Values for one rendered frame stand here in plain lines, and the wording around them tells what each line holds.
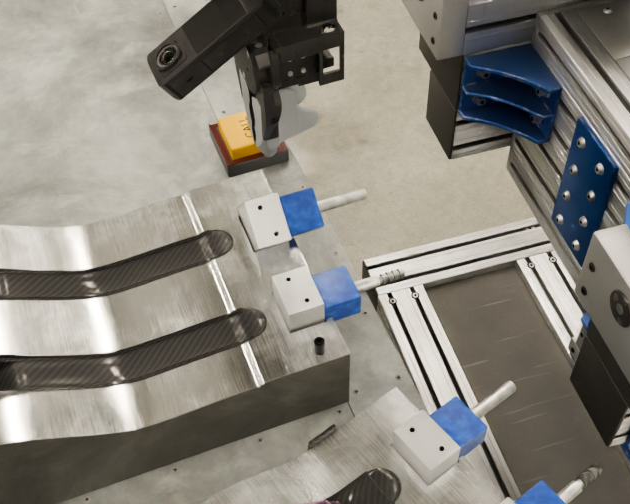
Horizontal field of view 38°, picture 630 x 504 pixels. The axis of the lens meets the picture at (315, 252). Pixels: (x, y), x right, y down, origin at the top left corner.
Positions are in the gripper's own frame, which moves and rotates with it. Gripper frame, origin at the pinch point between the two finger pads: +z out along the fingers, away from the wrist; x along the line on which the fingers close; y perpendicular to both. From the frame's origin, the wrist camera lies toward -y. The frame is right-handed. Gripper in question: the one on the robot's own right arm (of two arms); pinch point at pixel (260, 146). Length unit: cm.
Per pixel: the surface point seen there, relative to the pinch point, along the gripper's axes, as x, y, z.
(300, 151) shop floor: 94, 35, 101
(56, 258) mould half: 3.7, -21.6, 11.4
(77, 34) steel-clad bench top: 52, -12, 21
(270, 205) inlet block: -0.8, 0.3, 7.7
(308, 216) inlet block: -1.7, 4.0, 10.0
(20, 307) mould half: -2.9, -25.8, 9.2
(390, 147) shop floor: 87, 57, 101
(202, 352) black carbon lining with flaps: -11.9, -10.8, 12.7
